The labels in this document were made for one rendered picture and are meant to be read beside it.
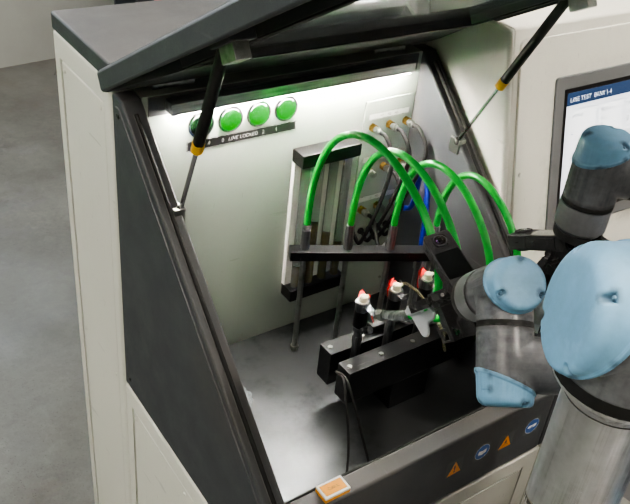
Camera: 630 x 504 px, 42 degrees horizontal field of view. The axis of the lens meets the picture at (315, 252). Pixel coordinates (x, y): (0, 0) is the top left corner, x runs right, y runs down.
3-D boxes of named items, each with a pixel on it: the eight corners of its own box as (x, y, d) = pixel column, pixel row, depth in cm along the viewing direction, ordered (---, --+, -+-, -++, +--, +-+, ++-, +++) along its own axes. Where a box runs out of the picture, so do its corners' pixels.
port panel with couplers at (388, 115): (357, 236, 181) (375, 108, 164) (348, 229, 183) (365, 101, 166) (402, 223, 187) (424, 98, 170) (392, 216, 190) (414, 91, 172)
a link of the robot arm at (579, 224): (550, 195, 119) (586, 184, 123) (542, 222, 122) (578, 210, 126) (590, 220, 114) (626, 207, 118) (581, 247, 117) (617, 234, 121)
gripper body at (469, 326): (439, 345, 128) (467, 339, 116) (419, 293, 129) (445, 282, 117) (482, 328, 130) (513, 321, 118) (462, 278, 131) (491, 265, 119)
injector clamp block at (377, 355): (341, 430, 162) (349, 373, 154) (313, 398, 169) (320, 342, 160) (465, 374, 180) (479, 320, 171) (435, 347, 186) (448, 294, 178)
